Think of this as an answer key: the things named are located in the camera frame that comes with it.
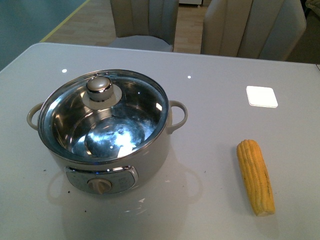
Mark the glass pot lid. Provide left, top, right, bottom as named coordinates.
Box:
left=37, top=69, right=169, bottom=165

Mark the yellow corn cob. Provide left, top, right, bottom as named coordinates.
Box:
left=236, top=139, right=276, bottom=217

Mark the left beige chair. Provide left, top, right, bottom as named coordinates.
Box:
left=108, top=0, right=179, bottom=52

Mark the beige chair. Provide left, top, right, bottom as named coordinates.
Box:
left=108, top=0, right=179, bottom=52
left=200, top=0, right=306, bottom=61

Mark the right beige chair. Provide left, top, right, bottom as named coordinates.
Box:
left=200, top=0, right=306, bottom=61

